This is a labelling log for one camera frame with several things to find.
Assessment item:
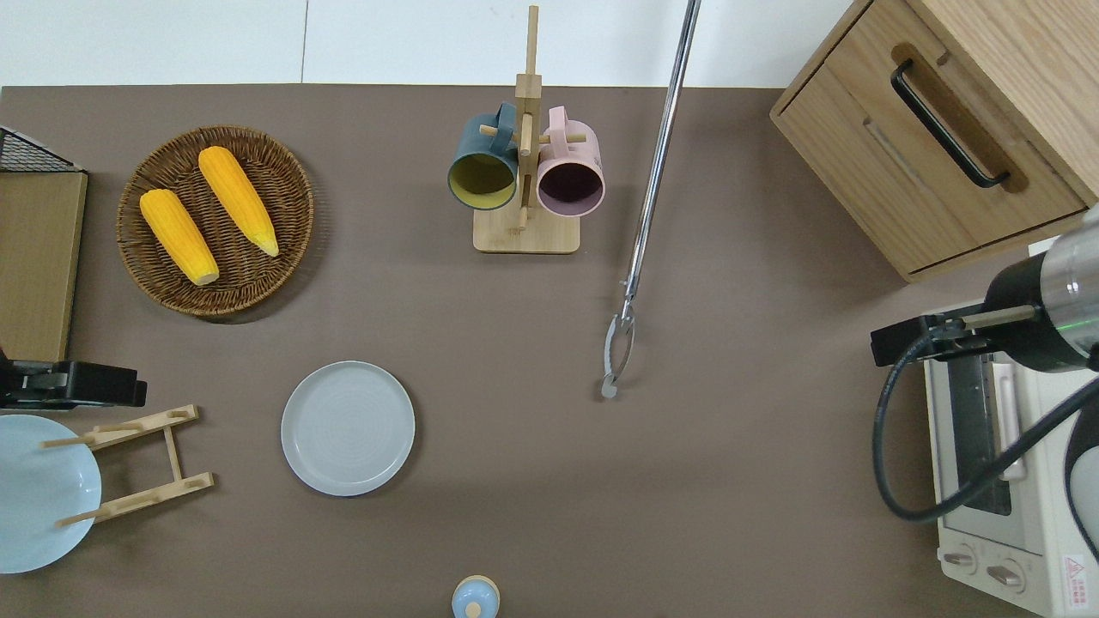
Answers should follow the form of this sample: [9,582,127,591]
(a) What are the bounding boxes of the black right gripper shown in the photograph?
[871,314,988,368]

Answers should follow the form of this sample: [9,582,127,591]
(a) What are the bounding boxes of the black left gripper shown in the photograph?
[0,359,148,409]

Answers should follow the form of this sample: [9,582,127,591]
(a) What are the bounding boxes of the gray round plate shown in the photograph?
[281,360,416,497]

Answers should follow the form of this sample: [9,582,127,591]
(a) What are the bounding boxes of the light blue plate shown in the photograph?
[0,415,102,574]

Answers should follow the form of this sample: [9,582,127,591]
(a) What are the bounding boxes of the wooden dish rack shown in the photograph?
[41,404,216,527]

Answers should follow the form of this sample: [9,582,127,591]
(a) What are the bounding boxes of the yellow corn cob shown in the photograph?
[198,146,280,258]
[140,189,220,287]

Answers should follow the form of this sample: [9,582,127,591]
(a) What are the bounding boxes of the round wicker basket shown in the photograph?
[117,126,315,317]

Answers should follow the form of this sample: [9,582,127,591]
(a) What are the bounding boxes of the wooden cabinet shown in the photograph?
[770,0,1099,282]

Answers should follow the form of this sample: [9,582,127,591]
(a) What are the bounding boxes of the white toaster oven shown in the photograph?
[923,240,1099,618]

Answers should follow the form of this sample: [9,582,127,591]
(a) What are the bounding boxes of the metal rod with clamp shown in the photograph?
[601,0,701,400]

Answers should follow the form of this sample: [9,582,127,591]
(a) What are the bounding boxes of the pink mug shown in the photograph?
[537,106,606,217]

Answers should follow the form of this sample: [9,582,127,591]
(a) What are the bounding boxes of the wooden mug tree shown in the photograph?
[473,4,589,254]

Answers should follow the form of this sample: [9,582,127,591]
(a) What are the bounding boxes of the blue and wood knob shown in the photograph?
[452,575,501,618]

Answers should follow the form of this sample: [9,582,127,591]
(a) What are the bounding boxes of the teal mug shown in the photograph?
[447,103,521,211]

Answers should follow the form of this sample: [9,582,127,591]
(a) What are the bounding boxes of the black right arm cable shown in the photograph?
[873,330,1099,524]

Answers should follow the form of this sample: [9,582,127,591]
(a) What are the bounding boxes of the toaster oven door handle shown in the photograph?
[992,360,1028,482]

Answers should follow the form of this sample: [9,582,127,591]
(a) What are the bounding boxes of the wire shelf with wood boards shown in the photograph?
[0,127,88,363]

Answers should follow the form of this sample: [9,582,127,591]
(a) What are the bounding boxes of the black cabinet handle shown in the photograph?
[890,58,1012,190]

